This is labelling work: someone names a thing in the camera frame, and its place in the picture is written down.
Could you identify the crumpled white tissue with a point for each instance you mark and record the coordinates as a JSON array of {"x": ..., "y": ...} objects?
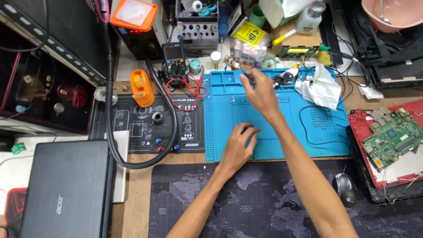
[{"x": 320, "y": 87}]

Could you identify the small black circuit module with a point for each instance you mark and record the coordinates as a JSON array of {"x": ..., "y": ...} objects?
[{"x": 286, "y": 77}]

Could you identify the green laptop motherboard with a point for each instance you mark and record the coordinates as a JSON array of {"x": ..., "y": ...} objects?
[{"x": 391, "y": 137}]

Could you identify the black closed laptop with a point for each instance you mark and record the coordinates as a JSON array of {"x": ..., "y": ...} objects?
[{"x": 66, "y": 191}]

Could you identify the person's right hand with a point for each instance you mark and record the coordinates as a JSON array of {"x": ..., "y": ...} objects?
[{"x": 264, "y": 96}]

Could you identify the white bottle with metal cap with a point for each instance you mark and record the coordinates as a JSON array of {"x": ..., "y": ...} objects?
[{"x": 309, "y": 18}]

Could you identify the grey tool holder rack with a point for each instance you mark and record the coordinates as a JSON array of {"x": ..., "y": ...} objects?
[{"x": 198, "y": 33}]

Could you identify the small white jar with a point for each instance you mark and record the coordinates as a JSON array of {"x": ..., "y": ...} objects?
[{"x": 215, "y": 58}]

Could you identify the white plastic bag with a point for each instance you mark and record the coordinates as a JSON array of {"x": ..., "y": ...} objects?
[{"x": 281, "y": 10}]

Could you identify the black multimeter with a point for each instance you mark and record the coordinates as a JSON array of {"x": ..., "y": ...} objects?
[{"x": 174, "y": 61}]

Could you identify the orange lidded container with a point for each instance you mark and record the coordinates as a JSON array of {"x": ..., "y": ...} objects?
[{"x": 134, "y": 13}]

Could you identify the blue silicone repair mat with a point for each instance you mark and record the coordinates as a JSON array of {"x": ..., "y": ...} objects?
[{"x": 317, "y": 132}]

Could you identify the green board with yellow display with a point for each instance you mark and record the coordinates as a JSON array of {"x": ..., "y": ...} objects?
[{"x": 297, "y": 50}]

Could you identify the black laptop lid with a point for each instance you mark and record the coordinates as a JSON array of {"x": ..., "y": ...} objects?
[{"x": 400, "y": 74}]

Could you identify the orange handheld tool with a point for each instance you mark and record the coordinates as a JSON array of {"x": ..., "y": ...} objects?
[{"x": 142, "y": 87}]

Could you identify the yellow packet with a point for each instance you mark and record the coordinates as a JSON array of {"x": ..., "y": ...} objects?
[{"x": 249, "y": 33}]

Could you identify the red laptop shell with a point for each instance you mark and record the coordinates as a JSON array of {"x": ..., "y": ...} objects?
[{"x": 358, "y": 129}]

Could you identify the black tweezers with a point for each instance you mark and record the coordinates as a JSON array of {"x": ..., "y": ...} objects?
[{"x": 246, "y": 74}]

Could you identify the black computer mouse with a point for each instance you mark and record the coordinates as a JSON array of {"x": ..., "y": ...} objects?
[{"x": 345, "y": 190}]

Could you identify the black bench power supply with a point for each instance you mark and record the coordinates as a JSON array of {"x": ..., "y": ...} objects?
[{"x": 142, "y": 43}]

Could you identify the black glass cabinet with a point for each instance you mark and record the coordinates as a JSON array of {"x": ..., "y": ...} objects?
[{"x": 39, "y": 82}]

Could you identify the black printed work mat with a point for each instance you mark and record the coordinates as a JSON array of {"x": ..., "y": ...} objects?
[{"x": 138, "y": 129}]

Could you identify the person's left hand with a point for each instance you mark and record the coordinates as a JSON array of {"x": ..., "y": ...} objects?
[{"x": 238, "y": 148}]

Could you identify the black world map desk mat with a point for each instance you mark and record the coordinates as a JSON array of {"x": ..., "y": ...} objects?
[{"x": 257, "y": 205}]

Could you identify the small brown bottle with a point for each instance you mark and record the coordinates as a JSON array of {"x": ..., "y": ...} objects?
[{"x": 231, "y": 61}]

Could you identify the yellow marker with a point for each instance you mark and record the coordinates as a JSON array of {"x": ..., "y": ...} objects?
[{"x": 284, "y": 37}]

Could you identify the green cup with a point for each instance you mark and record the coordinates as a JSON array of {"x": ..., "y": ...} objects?
[{"x": 256, "y": 16}]

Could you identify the black cloth bag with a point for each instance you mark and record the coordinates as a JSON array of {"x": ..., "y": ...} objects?
[{"x": 380, "y": 43}]

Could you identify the white paper scrap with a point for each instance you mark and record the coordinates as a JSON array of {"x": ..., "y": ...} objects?
[{"x": 370, "y": 92}]

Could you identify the grey metal knob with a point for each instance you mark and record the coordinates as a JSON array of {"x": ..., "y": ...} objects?
[{"x": 158, "y": 117}]

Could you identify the red and black mat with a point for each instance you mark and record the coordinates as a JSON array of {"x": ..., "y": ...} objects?
[{"x": 13, "y": 211}]

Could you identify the red probe lead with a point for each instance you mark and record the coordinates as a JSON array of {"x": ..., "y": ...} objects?
[{"x": 193, "y": 87}]

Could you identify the pink bowl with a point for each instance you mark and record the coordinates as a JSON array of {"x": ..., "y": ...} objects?
[{"x": 400, "y": 15}]

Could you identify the metal spoon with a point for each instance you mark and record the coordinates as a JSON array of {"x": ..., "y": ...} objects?
[{"x": 385, "y": 16}]

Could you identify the yellow sponge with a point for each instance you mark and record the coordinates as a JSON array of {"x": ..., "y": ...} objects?
[{"x": 324, "y": 58}]

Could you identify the brown cardboard box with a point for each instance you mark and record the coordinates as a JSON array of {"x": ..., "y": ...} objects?
[{"x": 297, "y": 38}]

